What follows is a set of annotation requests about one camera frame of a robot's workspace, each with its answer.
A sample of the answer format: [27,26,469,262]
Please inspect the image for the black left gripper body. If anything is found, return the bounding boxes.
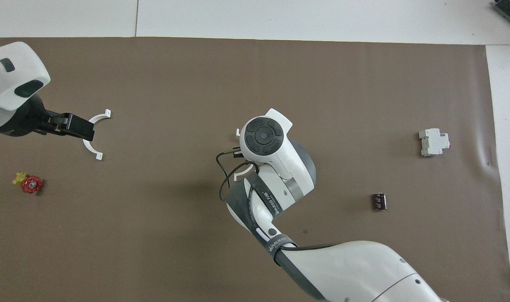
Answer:
[0,94,71,138]

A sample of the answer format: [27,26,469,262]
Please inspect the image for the white half-ring pipe clamp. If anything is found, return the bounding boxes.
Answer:
[233,129,255,182]
[82,109,112,161]

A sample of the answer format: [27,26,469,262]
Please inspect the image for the brown paper table mat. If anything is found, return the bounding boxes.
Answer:
[0,37,510,302]

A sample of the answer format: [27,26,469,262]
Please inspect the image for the white circuit breaker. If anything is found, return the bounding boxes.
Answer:
[419,128,451,157]

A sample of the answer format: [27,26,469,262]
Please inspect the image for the red-handled brass valve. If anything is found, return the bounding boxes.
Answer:
[13,172,43,194]

